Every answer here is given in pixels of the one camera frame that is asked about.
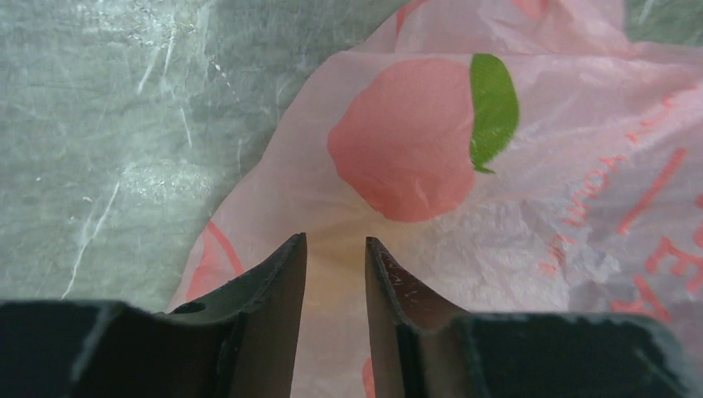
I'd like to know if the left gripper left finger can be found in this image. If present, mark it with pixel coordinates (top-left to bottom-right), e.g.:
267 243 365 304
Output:
1 234 307 397

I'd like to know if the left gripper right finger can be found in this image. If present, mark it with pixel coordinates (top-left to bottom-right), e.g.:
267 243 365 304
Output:
365 237 701 397

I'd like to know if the pink plastic bag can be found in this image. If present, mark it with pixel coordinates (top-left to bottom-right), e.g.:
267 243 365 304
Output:
172 1 702 397

